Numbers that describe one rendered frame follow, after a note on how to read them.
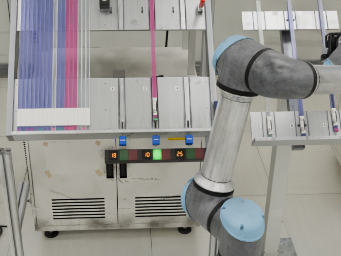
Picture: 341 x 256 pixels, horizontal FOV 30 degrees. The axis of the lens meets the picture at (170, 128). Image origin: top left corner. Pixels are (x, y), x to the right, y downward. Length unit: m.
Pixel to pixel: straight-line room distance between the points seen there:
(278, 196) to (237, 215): 0.84
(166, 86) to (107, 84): 0.20
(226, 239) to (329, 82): 0.48
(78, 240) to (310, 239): 1.00
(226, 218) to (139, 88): 0.69
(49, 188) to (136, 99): 0.66
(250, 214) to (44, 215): 1.24
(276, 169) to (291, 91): 0.90
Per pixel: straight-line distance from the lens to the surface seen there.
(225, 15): 4.07
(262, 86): 1.54
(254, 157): 3.36
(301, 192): 3.14
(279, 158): 2.40
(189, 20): 2.28
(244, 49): 1.59
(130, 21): 2.27
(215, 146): 1.68
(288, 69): 1.54
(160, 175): 2.58
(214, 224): 1.70
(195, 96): 2.17
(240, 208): 1.69
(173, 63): 2.85
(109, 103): 2.15
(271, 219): 2.56
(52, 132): 2.11
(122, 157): 2.10
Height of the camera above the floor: 1.79
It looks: 30 degrees down
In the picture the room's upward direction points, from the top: 1 degrees clockwise
